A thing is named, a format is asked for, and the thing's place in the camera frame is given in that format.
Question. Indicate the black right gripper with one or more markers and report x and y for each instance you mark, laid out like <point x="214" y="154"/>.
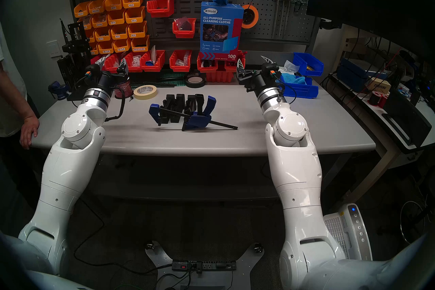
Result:
<point x="253" y="80"/>

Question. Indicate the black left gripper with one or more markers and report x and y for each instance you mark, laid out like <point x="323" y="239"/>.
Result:
<point x="108" y="80"/>

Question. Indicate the blue black bar clamp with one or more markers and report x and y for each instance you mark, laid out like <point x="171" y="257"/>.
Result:
<point x="197" y="121"/>

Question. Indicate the bystander bare forearm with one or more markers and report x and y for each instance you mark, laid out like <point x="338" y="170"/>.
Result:
<point x="13" y="95"/>

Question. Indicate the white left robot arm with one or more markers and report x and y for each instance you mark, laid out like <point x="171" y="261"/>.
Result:
<point x="68" y="163"/>

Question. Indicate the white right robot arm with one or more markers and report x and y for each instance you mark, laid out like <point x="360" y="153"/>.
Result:
<point x="299" y="170"/>

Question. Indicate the black 3D printed piece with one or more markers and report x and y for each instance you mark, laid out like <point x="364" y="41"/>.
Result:
<point x="190" y="102"/>
<point x="171" y="102"/>

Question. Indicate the bystander bare hand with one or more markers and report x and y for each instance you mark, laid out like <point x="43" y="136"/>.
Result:
<point x="30" y="129"/>

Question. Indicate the red storage bin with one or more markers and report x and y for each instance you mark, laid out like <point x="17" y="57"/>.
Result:
<point x="159" y="10"/>
<point x="134" y="69"/>
<point x="207" y="68"/>
<point x="180" y="68"/>
<point x="153" y="67"/>
<point x="110" y="66"/>
<point x="234" y="66"/>
<point x="92" y="60"/>
<point x="183" y="32"/>

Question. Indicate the beige masking tape roll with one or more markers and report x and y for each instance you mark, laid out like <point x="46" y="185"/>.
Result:
<point x="144" y="96"/>

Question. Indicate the green white tissue box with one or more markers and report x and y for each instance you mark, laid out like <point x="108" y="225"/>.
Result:
<point x="290" y="66"/>

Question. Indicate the stacked red storage bins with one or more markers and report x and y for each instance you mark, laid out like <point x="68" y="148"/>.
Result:
<point x="220" y="77"/>

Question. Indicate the blue cloth in bin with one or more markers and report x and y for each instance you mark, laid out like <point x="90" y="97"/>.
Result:
<point x="294" y="80"/>

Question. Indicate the blue cleaning cloths box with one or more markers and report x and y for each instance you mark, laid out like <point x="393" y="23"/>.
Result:
<point x="221" y="31"/>

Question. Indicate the orange tape roll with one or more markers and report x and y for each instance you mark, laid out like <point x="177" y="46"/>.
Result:
<point x="256" y="16"/>

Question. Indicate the black tool stand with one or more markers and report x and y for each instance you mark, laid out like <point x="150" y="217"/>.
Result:
<point x="76" y="55"/>

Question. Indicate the green cutting mat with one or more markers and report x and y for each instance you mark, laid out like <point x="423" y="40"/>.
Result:
<point x="173" y="77"/>

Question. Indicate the blue plastic storage bin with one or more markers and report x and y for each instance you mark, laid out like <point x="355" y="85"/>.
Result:
<point x="302" y="92"/>
<point x="311" y="66"/>

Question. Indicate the black tape roll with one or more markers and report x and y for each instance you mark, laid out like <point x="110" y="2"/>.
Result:
<point x="195" y="85"/>

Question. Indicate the blue bench vise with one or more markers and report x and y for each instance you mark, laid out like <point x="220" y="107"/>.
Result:
<point x="59" y="89"/>

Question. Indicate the blue equipment case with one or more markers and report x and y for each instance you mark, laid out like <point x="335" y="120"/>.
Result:
<point x="353" y="75"/>

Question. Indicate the white side desk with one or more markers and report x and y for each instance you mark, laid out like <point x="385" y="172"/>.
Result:
<point x="360" y="97"/>

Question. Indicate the bystander white shirt torso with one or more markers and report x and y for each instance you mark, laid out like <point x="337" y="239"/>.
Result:
<point x="8" y="55"/>

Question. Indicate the small cardboard box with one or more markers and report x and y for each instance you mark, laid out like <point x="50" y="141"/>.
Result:
<point x="379" y="84"/>

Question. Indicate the red thread spool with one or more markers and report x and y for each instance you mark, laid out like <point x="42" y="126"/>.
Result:
<point x="382" y="99"/>

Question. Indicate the black flat device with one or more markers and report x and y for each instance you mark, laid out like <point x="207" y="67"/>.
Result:
<point x="406" y="119"/>

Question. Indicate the white air purifier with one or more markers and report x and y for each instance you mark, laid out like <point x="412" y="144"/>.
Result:
<point x="357" y="235"/>

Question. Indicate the black power strip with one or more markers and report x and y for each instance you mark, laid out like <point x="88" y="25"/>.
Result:
<point x="204" y="265"/>

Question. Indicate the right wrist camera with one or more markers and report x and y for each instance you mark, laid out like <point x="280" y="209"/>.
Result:
<point x="272" y="70"/>

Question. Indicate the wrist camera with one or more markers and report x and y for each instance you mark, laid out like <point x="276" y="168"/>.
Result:
<point x="272" y="70"/>
<point x="92" y="72"/>

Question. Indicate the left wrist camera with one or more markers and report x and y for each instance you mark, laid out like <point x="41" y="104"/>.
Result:
<point x="92" y="72"/>

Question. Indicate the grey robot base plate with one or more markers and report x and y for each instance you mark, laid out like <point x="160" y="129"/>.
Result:
<point x="159" y="255"/>

